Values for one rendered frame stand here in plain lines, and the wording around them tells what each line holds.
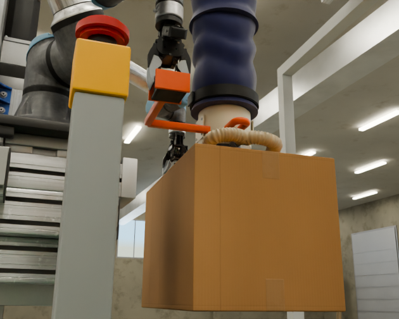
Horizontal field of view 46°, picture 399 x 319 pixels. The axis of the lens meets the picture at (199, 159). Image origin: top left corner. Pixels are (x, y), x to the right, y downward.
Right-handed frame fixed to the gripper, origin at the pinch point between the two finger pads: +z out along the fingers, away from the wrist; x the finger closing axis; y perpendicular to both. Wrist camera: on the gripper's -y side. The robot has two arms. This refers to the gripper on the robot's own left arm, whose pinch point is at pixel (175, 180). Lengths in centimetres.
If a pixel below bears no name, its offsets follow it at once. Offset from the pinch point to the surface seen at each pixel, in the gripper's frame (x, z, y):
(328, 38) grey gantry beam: 187, -186, -150
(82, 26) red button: -50, 16, 140
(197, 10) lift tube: -10, -43, 64
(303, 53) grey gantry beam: 180, -187, -184
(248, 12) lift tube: 5, -41, 71
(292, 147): 188, -102, -228
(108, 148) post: -46, 32, 141
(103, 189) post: -46, 37, 141
